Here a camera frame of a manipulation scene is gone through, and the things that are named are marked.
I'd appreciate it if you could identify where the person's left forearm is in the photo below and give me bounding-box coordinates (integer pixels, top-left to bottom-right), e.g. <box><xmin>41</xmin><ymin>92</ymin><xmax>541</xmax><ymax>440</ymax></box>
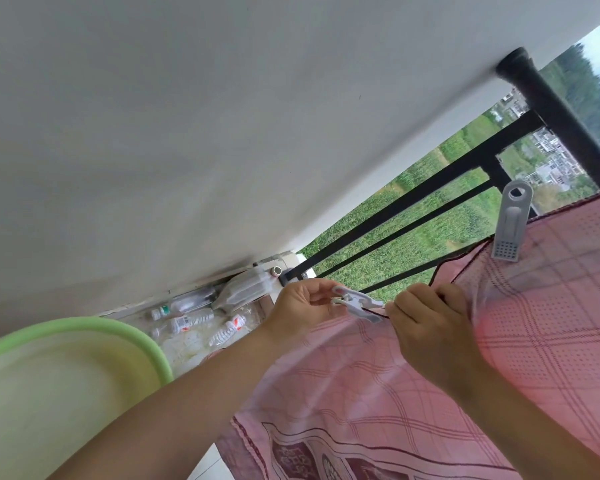
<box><xmin>45</xmin><ymin>321</ymin><xmax>306</xmax><ymax>480</ymax></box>

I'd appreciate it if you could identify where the grey plastic clothespin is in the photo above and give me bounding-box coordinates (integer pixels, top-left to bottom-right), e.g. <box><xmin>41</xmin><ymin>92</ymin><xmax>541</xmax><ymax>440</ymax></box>
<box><xmin>490</xmin><ymin>180</ymin><xmax>535</xmax><ymax>263</ymax></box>

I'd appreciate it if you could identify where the person's left hand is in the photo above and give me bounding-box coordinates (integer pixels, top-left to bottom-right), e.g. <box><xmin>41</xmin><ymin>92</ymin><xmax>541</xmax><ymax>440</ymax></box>
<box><xmin>266</xmin><ymin>278</ymin><xmax>349</xmax><ymax>346</ymax></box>

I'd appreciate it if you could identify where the person's right hand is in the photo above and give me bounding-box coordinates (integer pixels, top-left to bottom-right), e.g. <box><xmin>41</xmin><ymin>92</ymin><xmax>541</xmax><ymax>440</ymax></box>
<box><xmin>383</xmin><ymin>283</ymin><xmax>482</xmax><ymax>391</ymax></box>

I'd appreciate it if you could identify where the person's right forearm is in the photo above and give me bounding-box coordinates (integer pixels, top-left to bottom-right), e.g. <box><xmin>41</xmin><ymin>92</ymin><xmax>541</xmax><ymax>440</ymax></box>
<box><xmin>430</xmin><ymin>347</ymin><xmax>600</xmax><ymax>480</ymax></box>

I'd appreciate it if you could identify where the pink checked towel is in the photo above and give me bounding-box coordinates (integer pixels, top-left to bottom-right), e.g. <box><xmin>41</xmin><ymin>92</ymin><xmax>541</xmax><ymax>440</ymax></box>
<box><xmin>215</xmin><ymin>182</ymin><xmax>600</xmax><ymax>480</ymax></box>

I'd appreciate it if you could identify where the white plastic clothespin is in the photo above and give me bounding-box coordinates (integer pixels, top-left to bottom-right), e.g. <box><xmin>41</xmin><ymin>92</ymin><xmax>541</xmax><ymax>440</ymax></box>
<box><xmin>330</xmin><ymin>286</ymin><xmax>386</xmax><ymax>324</ymax></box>

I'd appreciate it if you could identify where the large clear plastic bottle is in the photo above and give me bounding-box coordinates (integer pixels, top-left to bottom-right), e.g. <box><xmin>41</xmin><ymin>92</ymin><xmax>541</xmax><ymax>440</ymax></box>
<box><xmin>211</xmin><ymin>267</ymin><xmax>277</xmax><ymax>314</ymax></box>

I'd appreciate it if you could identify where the green plastic basin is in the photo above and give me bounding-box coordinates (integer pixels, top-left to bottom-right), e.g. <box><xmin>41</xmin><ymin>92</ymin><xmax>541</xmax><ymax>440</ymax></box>
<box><xmin>0</xmin><ymin>317</ymin><xmax>175</xmax><ymax>480</ymax></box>

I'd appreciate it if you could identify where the black drain pipe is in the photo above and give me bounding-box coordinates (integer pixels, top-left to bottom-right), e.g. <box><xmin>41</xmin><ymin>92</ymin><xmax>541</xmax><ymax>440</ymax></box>
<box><xmin>495</xmin><ymin>47</ymin><xmax>600</xmax><ymax>191</ymax></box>

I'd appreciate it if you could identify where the red label plastic bottle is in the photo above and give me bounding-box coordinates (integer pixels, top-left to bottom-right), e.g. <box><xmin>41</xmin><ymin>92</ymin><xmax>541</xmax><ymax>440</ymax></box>
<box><xmin>150</xmin><ymin>309</ymin><xmax>216</xmax><ymax>339</ymax></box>
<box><xmin>208</xmin><ymin>315</ymin><xmax>249</xmax><ymax>348</ymax></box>

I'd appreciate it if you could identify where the black metal railing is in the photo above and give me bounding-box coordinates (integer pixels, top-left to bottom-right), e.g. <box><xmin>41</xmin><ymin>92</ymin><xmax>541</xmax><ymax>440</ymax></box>
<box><xmin>278</xmin><ymin>110</ymin><xmax>557</xmax><ymax>296</ymax></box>

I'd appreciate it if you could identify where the green label plastic bottle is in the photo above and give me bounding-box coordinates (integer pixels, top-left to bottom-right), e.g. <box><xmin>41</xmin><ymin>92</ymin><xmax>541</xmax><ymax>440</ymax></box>
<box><xmin>150</xmin><ymin>287</ymin><xmax>219</xmax><ymax>321</ymax></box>

